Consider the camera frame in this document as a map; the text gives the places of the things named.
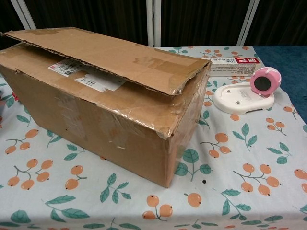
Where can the brown cardboard shipping box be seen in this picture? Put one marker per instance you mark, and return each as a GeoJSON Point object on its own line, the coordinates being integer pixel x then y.
{"type": "Point", "coordinates": [96, 131]}

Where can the long white food wrap box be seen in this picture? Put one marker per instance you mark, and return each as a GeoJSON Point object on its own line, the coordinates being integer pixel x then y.
{"type": "Point", "coordinates": [230, 69]}

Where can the white oval plastic base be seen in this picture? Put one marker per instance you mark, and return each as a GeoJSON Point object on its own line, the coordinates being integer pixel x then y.
{"type": "Point", "coordinates": [235, 100]}

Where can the floral orange fruit tablecloth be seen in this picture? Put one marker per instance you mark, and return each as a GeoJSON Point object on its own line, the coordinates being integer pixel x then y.
{"type": "Point", "coordinates": [239, 155]}

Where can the black pleated screen panel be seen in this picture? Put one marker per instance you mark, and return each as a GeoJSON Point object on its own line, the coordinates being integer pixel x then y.
{"type": "Point", "coordinates": [7, 14]}
{"type": "Point", "coordinates": [204, 19]}
{"type": "Point", "coordinates": [283, 19]}
{"type": "Point", "coordinates": [96, 14]}

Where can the pink round donut gadget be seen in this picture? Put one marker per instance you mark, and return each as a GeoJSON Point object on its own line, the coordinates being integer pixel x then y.
{"type": "Point", "coordinates": [268, 79]}

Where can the blue table cover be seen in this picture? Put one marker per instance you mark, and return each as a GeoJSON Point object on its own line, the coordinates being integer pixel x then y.
{"type": "Point", "coordinates": [287, 62]}

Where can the white screen frame post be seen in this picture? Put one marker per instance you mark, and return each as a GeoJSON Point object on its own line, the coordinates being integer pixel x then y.
{"type": "Point", "coordinates": [248, 21]}
{"type": "Point", "coordinates": [153, 21]}
{"type": "Point", "coordinates": [24, 12]}

